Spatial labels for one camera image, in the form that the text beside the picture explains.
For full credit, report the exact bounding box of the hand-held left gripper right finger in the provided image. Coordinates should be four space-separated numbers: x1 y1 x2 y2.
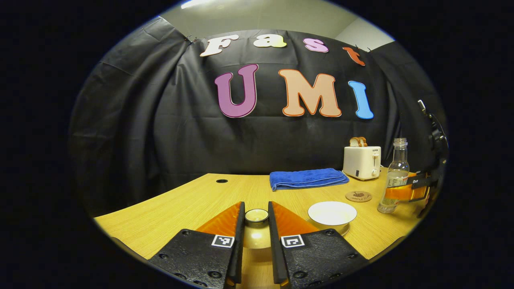
268 201 369 289

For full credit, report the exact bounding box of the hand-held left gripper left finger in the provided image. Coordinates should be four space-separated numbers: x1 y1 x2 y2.
148 201 246 289

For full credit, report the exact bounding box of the clear glass water bottle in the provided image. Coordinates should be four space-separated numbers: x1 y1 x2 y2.
377 138 410 214

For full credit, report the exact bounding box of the round cork coaster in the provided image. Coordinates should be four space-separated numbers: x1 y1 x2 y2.
345 191 373 203

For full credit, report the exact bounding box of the cream ceramic teacup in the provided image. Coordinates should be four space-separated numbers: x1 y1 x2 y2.
308 201 357 235

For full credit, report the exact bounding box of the white toaster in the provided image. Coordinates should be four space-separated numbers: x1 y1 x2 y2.
343 146 382 181

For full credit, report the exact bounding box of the folded blue towel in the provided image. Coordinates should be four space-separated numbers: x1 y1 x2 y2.
269 168 350 191

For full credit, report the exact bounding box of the black backdrop cloth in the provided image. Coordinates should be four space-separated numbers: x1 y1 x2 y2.
68 16 448 217

